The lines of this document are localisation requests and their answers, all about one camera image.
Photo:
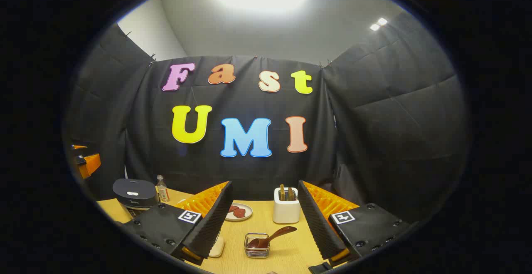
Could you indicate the black backdrop cloth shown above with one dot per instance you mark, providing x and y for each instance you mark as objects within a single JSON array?
[{"x": 395, "y": 120}]

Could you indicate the dark grey rice cooker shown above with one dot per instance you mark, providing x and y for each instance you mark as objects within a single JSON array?
[{"x": 133, "y": 188}]

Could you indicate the red meat piece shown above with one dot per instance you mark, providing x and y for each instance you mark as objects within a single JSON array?
[
  {"x": 232, "y": 208},
  {"x": 240, "y": 213}
]

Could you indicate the white chopstick holder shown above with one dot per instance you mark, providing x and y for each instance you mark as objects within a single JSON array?
[{"x": 286, "y": 211}]

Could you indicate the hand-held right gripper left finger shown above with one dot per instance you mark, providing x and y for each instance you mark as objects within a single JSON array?
[{"x": 214, "y": 224}]

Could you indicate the small clear glass bottle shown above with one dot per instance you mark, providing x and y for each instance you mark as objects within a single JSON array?
[{"x": 163, "y": 193}]

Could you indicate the small square glass bowl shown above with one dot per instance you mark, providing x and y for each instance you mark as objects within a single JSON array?
[{"x": 257, "y": 254}]

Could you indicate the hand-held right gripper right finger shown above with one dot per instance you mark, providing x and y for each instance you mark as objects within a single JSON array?
[{"x": 318, "y": 224}]

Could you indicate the round white plate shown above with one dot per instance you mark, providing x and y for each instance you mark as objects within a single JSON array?
[{"x": 247, "y": 216}]

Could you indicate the brown wooden spoon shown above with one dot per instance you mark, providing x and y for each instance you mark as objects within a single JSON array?
[{"x": 274, "y": 235}]

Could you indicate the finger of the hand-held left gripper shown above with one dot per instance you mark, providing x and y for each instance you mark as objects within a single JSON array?
[
  {"x": 92, "y": 164},
  {"x": 79, "y": 146}
]

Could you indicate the small cream rounded object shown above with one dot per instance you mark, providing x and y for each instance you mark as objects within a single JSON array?
[{"x": 217, "y": 248}]

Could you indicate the twin small ceiling spotlight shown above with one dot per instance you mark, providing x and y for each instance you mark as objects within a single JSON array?
[{"x": 378, "y": 24}]

